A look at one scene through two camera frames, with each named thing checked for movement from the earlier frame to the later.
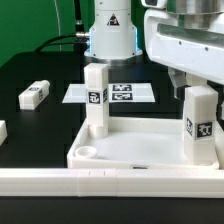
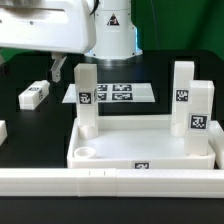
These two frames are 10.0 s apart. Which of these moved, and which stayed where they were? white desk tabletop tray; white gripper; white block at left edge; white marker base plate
Moved: white gripper; white desk tabletop tray
Stayed: white block at left edge; white marker base plate
